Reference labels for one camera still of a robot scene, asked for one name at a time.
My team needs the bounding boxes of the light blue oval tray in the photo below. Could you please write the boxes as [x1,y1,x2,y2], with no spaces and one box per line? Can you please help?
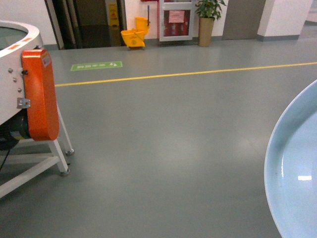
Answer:
[264,82,317,238]

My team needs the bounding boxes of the yellow mop bucket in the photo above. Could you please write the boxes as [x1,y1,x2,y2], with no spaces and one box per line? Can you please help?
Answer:
[121,5,150,49]

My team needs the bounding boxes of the yellow wet floor sign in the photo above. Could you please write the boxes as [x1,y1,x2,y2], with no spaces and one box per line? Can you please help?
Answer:
[108,3,121,46]

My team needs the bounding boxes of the green floor sticker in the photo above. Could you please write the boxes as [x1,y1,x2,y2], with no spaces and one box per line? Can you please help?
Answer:
[70,61,123,71]

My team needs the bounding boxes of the fire extinguisher cabinet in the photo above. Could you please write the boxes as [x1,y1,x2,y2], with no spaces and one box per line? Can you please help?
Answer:
[158,0,195,42]

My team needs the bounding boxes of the orange motor cover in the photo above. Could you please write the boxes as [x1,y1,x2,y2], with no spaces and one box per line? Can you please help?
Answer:
[21,49,59,141]

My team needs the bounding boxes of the potted green plant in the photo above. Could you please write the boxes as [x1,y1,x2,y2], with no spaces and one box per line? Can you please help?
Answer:
[195,0,227,47]

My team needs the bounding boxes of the white round conveyor machine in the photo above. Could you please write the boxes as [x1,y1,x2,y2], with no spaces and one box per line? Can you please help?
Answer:
[0,20,74,196]

